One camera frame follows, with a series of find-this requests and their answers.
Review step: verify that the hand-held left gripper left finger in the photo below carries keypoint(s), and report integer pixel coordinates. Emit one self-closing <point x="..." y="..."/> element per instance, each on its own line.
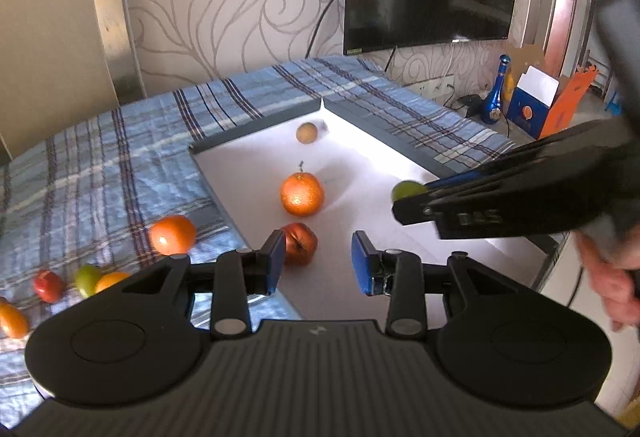
<point x="276" y="262"/>

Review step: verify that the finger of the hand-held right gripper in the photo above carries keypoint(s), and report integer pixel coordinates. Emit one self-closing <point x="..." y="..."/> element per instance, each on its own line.
<point x="450" y="180"/>
<point x="500" y="207"/>

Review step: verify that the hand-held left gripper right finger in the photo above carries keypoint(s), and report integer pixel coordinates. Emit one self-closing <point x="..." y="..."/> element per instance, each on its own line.
<point x="361" y="262"/>

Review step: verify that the dark red apple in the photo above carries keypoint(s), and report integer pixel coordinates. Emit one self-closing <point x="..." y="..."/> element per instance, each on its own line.
<point x="300" y="244"/>

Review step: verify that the green lime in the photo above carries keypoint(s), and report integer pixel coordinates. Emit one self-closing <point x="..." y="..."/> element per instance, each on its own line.
<point x="406" y="189"/>
<point x="86" y="280"/>

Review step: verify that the grey tray with white inside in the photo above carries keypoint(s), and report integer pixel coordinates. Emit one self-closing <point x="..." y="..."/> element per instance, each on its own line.
<point x="350" y="157"/>

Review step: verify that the orange tangerine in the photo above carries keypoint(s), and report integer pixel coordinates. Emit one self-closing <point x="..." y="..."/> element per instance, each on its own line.
<point x="172" y="234"/>
<point x="12" y="321"/>
<point x="111" y="281"/>

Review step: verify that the bright red apple with stem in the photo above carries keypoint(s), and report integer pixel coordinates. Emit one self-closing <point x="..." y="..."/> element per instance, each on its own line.
<point x="48" y="286"/>

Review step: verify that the person's right hand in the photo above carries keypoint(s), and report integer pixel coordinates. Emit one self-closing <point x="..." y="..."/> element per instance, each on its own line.
<point x="607" y="287"/>

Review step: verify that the orange cardboard box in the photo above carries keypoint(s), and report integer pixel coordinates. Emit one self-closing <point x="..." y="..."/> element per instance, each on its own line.
<point x="567" y="102"/>

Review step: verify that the large orange with stem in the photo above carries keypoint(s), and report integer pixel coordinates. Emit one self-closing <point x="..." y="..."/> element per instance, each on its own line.
<point x="301" y="193"/>

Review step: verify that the small black device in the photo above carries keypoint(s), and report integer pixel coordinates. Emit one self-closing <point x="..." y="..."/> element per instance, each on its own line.
<point x="470" y="103"/>

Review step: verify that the blue glass bottle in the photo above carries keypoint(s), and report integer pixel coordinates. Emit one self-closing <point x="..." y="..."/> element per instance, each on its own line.
<point x="495" y="102"/>

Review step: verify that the blue and white carton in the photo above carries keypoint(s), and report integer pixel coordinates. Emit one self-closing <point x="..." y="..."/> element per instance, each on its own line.
<point x="530" y="109"/>

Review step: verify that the small brown round fruit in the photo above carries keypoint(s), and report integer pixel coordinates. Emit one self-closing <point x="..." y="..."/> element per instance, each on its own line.
<point x="306" y="133"/>

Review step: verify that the blue plaid blanket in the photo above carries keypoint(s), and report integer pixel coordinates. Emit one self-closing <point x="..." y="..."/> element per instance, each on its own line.
<point x="125" y="157"/>

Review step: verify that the silver metal pillar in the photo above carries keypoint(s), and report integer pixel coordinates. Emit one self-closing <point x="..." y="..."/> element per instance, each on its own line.
<point x="112" y="7"/>

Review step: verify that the white wall socket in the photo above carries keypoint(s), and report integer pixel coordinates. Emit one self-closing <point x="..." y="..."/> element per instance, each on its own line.
<point x="436" y="85"/>

